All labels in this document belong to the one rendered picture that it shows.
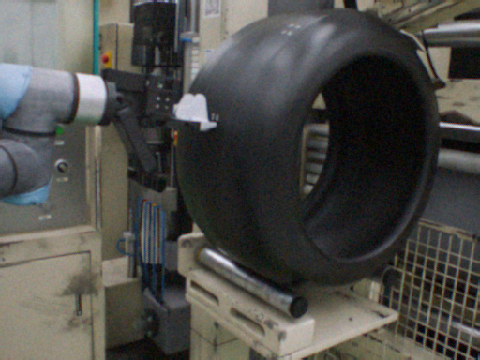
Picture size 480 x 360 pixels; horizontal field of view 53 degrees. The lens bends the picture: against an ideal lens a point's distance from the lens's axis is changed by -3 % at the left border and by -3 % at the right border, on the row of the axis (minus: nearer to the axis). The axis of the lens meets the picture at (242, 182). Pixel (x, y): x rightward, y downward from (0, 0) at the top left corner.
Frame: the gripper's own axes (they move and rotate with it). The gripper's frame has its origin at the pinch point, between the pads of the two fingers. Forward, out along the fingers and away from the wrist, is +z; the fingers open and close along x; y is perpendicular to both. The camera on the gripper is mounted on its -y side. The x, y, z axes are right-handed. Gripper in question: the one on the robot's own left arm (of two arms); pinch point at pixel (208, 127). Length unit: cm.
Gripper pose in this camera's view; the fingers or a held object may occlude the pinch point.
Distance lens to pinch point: 86.6
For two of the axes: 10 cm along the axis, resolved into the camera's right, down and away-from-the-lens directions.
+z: 8.0, 0.3, 6.0
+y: 1.3, -9.8, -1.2
